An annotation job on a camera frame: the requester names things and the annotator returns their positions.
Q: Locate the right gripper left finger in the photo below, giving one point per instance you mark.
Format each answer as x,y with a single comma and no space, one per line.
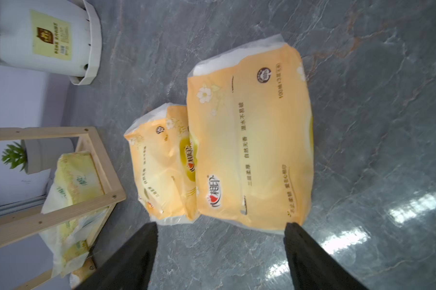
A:
130,268

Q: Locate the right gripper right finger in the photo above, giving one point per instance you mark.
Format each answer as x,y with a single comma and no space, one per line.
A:
311,267

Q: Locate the wooden two-tier shelf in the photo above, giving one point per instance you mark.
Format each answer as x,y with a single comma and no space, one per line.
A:
25,223

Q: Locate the green tissue pack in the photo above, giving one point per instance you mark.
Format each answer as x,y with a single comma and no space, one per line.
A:
75,181

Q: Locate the orange tissue pack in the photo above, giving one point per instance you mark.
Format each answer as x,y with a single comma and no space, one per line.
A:
251,126
163,159

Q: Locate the potted green plant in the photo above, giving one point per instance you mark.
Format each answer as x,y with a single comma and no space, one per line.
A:
59,37

